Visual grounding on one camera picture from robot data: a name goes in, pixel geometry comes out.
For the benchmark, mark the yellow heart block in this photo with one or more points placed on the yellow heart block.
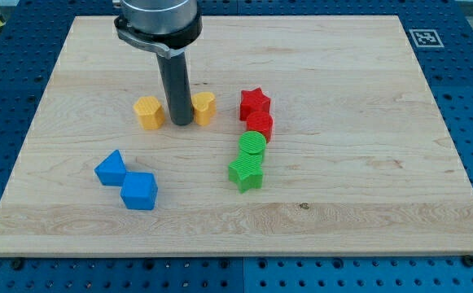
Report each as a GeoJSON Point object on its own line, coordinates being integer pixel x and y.
{"type": "Point", "coordinates": [204, 104]}

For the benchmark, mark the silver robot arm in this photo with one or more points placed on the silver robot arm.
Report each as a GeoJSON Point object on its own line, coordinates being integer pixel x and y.
{"type": "Point", "coordinates": [163, 27]}

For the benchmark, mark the green cylinder block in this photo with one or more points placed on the green cylinder block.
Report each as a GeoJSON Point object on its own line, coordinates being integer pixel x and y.
{"type": "Point", "coordinates": [253, 143]}

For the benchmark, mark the green star block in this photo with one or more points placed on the green star block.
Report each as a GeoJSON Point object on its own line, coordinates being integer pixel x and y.
{"type": "Point", "coordinates": [246, 172]}

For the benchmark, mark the red cylinder block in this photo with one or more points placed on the red cylinder block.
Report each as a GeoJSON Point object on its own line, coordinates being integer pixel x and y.
{"type": "Point", "coordinates": [261, 122]}

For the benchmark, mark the red star block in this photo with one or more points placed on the red star block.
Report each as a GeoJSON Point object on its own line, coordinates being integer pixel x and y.
{"type": "Point", "coordinates": [253, 101]}

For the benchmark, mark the yellow hexagon block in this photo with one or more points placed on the yellow hexagon block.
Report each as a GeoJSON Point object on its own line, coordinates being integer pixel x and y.
{"type": "Point", "coordinates": [149, 112]}

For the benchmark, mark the blue cube block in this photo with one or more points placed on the blue cube block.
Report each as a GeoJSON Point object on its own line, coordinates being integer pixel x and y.
{"type": "Point", "coordinates": [139, 191]}

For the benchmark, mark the blue triangle block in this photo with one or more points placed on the blue triangle block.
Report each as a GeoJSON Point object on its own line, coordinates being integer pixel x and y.
{"type": "Point", "coordinates": [111, 171]}

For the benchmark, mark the light wooden board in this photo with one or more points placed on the light wooden board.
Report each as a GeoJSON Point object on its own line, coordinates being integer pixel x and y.
{"type": "Point", "coordinates": [360, 162]}

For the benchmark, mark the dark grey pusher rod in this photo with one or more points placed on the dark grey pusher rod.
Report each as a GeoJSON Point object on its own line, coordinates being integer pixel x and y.
{"type": "Point", "coordinates": [174, 75]}

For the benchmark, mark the white fiducial marker tag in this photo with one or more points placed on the white fiducial marker tag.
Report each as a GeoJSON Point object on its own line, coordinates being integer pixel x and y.
{"type": "Point", "coordinates": [426, 38]}

